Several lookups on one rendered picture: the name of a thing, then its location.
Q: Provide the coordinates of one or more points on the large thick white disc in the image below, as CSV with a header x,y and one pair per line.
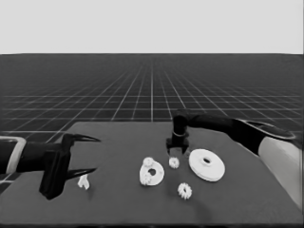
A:
x,y
214,171

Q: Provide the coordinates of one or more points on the white round carrier with pins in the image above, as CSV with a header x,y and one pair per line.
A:
x,y
159,174

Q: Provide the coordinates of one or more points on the small white T-shaped piece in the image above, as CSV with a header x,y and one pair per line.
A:
x,y
84,184

